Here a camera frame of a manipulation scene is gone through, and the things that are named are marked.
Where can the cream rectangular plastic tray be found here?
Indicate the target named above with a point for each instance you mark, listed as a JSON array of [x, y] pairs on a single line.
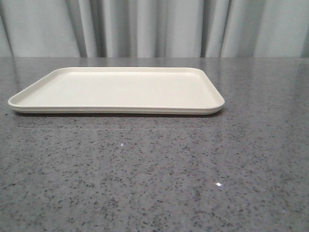
[[120, 90]]

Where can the grey pleated curtain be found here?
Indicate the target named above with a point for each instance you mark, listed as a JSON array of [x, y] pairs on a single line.
[[154, 28]]

